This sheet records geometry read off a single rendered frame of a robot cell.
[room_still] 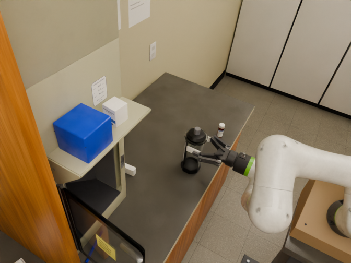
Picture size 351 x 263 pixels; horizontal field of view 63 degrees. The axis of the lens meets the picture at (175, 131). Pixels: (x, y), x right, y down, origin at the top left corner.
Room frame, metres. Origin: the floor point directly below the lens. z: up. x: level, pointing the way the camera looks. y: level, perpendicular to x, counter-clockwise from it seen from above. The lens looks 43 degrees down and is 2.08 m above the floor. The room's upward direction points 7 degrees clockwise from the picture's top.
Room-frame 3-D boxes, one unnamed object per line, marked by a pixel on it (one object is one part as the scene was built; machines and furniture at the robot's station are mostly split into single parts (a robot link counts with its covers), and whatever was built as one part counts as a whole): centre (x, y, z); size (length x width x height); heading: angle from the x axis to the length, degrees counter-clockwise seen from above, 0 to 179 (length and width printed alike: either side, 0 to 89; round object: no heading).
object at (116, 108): (0.63, 0.18, 1.54); 0.05 x 0.05 x 0.06; 60
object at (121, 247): (0.38, 0.17, 1.19); 0.30 x 0.01 x 0.40; 59
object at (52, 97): (0.66, 0.37, 1.33); 0.32 x 0.25 x 0.77; 156
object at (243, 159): (0.88, -0.31, 1.12); 0.09 x 0.06 x 0.12; 156
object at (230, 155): (0.91, -0.24, 1.12); 0.09 x 0.08 x 0.07; 66
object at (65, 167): (0.58, 0.20, 1.46); 0.32 x 0.11 x 0.10; 156
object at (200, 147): (0.98, -0.10, 1.06); 0.11 x 0.11 x 0.21
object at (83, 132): (0.52, 0.23, 1.56); 0.10 x 0.10 x 0.09; 66
